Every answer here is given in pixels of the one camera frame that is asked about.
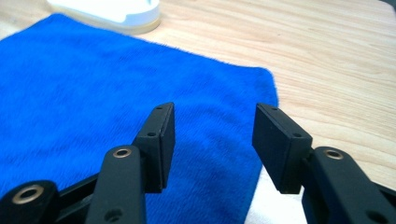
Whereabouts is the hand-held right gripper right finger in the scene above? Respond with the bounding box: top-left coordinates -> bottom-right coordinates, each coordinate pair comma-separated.
251,103 -> 396,224

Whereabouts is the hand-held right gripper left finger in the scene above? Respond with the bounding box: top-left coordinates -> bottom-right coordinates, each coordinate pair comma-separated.
85,102 -> 177,224

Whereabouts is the white plastic dish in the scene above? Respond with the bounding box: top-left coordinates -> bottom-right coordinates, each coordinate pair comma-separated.
46,0 -> 163,35

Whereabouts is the blue cloth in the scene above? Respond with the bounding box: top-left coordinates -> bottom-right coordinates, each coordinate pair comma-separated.
0,12 -> 279,224

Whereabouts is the white cloth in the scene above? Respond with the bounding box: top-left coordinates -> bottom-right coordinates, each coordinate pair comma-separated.
244,164 -> 307,224

